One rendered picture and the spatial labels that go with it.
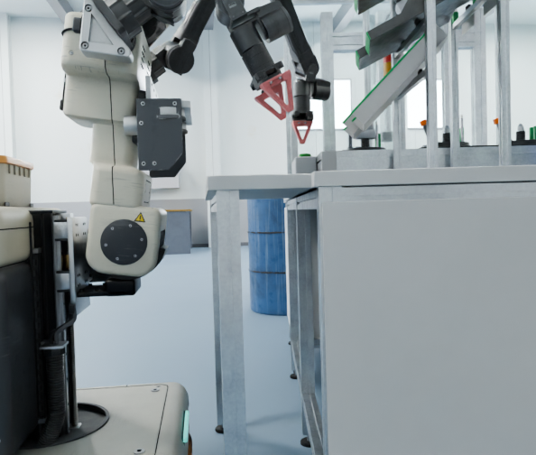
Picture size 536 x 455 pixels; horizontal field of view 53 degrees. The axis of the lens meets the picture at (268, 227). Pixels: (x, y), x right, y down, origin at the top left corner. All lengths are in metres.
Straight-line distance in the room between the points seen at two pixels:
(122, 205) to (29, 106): 11.76
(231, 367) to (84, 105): 0.68
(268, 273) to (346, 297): 2.99
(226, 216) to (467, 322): 0.52
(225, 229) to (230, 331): 0.21
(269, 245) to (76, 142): 9.06
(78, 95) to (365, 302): 0.79
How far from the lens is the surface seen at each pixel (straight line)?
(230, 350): 1.11
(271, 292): 4.04
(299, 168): 1.77
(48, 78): 13.01
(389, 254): 1.06
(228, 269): 1.09
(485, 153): 1.75
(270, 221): 4.00
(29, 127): 12.92
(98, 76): 1.33
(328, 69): 2.95
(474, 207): 1.11
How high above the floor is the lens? 0.79
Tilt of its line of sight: 2 degrees down
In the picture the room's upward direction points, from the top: 2 degrees counter-clockwise
